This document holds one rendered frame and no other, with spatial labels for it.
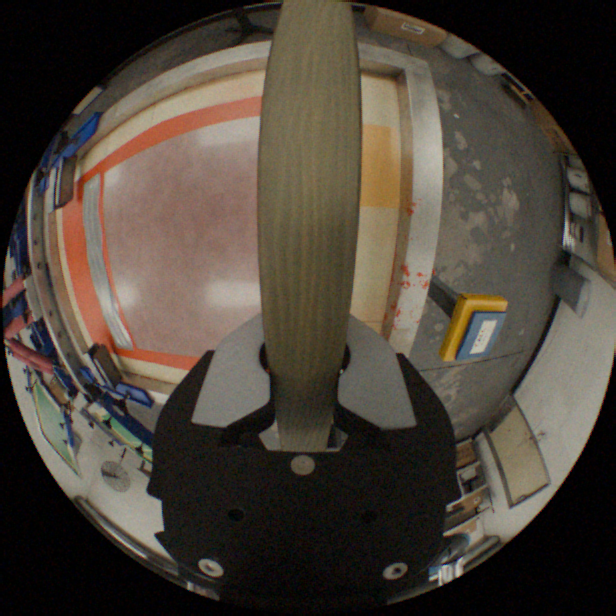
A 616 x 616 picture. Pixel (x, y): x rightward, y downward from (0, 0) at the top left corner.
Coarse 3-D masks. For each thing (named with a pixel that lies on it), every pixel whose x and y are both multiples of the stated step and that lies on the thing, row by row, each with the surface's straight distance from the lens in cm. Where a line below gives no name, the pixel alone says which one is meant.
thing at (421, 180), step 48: (240, 48) 32; (384, 48) 32; (144, 96) 36; (432, 96) 30; (432, 144) 26; (48, 192) 67; (432, 192) 25; (48, 240) 65; (432, 240) 25; (384, 336) 30; (144, 384) 52
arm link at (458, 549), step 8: (456, 536) 89; (464, 536) 90; (456, 544) 86; (464, 544) 90; (456, 552) 88; (464, 552) 91; (448, 560) 88; (456, 560) 89; (448, 568) 91; (456, 568) 92; (440, 576) 94; (448, 576) 93; (456, 576) 94; (440, 584) 97
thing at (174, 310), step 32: (192, 256) 30; (224, 256) 28; (256, 256) 26; (128, 288) 40; (160, 288) 35; (192, 288) 31; (224, 288) 29; (256, 288) 28; (96, 320) 56; (128, 320) 44; (160, 320) 38; (192, 320) 34; (224, 320) 32; (128, 352) 52; (160, 352) 44; (192, 352) 38
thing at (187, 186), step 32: (256, 96) 29; (160, 128) 35; (192, 128) 31; (224, 128) 28; (256, 128) 27; (128, 160) 38; (160, 160) 32; (192, 160) 29; (224, 160) 27; (256, 160) 26; (128, 192) 36; (160, 192) 32; (192, 192) 29; (224, 192) 27; (256, 192) 26; (64, 224) 60; (128, 224) 36; (160, 224) 32; (192, 224) 29; (224, 224) 27; (256, 224) 26; (128, 256) 38; (160, 256) 33
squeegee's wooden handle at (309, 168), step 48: (288, 0) 13; (336, 0) 12; (288, 48) 8; (336, 48) 8; (288, 96) 7; (336, 96) 7; (288, 144) 6; (336, 144) 6; (288, 192) 6; (336, 192) 6; (288, 240) 6; (336, 240) 6; (288, 288) 6; (336, 288) 6; (288, 336) 7; (336, 336) 7; (288, 384) 9; (336, 384) 9; (288, 432) 12
